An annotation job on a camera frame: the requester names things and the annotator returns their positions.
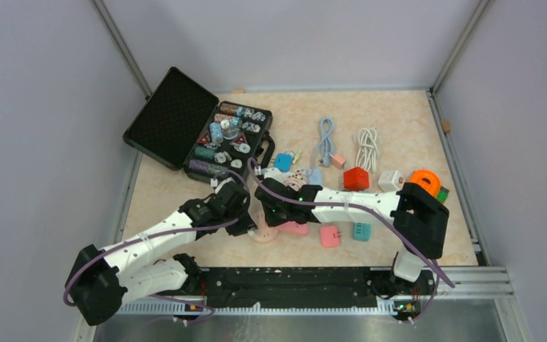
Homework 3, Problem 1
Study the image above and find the orange ring toy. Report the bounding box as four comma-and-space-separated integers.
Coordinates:
408, 169, 442, 197

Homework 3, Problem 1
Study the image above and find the pink round plug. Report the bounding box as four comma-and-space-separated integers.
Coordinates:
281, 170, 308, 191

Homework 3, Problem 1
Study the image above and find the pink usb charger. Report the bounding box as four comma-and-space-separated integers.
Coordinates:
330, 154, 346, 170

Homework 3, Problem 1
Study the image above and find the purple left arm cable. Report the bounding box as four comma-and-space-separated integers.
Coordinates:
62, 170, 253, 324

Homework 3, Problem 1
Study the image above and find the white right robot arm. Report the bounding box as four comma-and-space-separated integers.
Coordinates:
255, 177, 454, 287

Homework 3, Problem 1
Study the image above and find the blue small block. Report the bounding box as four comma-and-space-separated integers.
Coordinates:
273, 153, 293, 172

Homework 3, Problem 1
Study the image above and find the pink triangular power strip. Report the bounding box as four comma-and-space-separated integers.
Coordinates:
275, 222, 309, 237

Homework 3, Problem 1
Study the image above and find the light blue coiled cable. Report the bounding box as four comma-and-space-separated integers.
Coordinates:
312, 118, 335, 168

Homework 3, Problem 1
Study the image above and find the white tiger cube socket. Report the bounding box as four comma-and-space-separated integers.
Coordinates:
377, 170, 405, 192

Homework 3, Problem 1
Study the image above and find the red cube socket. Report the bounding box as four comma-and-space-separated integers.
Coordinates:
343, 167, 370, 191

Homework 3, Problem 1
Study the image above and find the cream chess pawn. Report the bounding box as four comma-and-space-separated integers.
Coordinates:
292, 150, 303, 164

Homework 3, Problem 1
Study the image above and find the pale pink round socket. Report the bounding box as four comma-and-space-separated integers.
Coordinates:
248, 211, 279, 244

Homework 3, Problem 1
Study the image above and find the pink square adapter plug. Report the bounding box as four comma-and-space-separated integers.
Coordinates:
319, 225, 341, 248

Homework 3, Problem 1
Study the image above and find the teal power strip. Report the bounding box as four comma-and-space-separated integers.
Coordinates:
352, 223, 372, 242

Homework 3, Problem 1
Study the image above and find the white coiled cable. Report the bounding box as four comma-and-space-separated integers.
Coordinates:
354, 127, 380, 173

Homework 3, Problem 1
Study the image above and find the grey-blue power strip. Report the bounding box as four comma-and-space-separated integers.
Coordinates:
306, 168, 324, 186

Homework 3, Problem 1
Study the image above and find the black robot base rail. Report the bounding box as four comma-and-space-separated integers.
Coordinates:
163, 266, 435, 309

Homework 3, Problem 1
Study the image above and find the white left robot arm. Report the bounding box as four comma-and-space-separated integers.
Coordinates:
63, 177, 250, 326

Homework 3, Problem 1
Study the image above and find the black poker chip case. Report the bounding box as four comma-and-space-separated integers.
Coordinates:
123, 67, 276, 182

